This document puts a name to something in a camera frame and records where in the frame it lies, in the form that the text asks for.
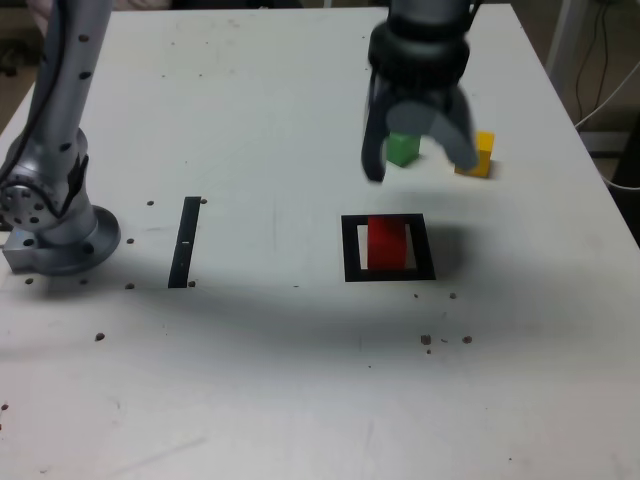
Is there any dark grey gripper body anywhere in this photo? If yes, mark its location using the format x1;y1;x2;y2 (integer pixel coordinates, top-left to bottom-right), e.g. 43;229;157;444
378;78;465;112

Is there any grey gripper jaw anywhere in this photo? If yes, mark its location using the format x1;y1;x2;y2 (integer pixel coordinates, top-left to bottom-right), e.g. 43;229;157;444
359;73;390;184
386;91;481;173

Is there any green cube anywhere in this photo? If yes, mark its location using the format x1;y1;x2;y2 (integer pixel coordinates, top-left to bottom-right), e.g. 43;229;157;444
385;130;422;168

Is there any yellow cube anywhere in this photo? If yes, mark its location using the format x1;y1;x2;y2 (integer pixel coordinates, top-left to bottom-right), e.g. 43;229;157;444
453;130;497;178

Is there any red cube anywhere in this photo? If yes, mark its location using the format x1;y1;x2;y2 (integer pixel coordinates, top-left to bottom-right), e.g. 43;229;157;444
366;215;408;272

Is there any black tape square outline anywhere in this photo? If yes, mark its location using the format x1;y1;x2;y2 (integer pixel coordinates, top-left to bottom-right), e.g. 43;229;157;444
340;213;437;284

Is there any white table leg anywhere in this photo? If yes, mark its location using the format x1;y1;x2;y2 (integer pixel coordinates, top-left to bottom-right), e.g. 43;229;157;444
543;0;577;87

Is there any grey metal bar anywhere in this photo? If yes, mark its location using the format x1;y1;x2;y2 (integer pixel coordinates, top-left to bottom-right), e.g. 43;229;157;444
578;130;632;158

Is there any black tape strip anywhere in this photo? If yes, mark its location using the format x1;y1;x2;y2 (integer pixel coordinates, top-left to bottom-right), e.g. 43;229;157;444
167;195;202;290

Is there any pale pink cloth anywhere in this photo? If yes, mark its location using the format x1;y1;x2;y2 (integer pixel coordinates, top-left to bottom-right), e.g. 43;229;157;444
26;0;53;29

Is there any thin black hanging cable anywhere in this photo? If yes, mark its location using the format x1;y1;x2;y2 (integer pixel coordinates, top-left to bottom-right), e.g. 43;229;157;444
573;0;610;122

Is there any white cable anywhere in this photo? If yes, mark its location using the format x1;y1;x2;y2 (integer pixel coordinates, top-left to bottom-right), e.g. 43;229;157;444
573;63;640;129
596;158;640;192

